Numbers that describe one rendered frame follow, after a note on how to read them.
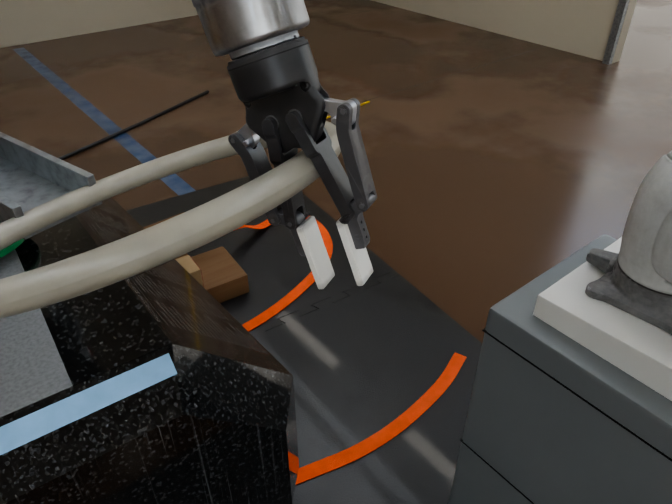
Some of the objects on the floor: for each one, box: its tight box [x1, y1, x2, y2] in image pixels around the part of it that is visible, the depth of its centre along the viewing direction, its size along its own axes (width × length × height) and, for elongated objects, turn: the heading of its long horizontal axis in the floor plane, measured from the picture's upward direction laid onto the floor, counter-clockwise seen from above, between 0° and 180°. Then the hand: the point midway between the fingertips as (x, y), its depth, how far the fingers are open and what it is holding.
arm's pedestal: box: [448, 235, 672, 504], centre depth 125 cm, size 50×50×80 cm
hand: (335, 251), depth 56 cm, fingers closed on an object, 4 cm apart
